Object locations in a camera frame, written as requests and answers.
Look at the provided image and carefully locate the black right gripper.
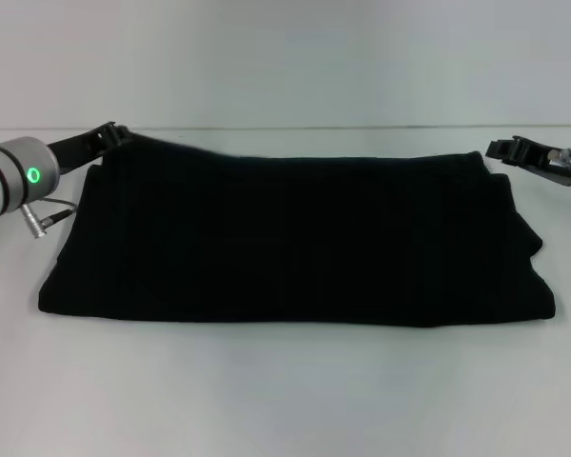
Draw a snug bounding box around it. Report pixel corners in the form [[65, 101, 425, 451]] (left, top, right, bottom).
[[484, 134, 571, 190]]

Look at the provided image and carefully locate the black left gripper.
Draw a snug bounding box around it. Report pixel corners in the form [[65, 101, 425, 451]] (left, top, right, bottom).
[[45, 121, 135, 178]]

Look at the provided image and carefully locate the black shirt with FREE print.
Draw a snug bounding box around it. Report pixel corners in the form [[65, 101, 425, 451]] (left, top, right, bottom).
[[36, 136, 561, 331]]

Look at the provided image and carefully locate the left arm cable with plug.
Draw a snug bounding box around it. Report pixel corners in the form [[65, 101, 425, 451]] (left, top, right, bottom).
[[20, 198, 80, 240]]

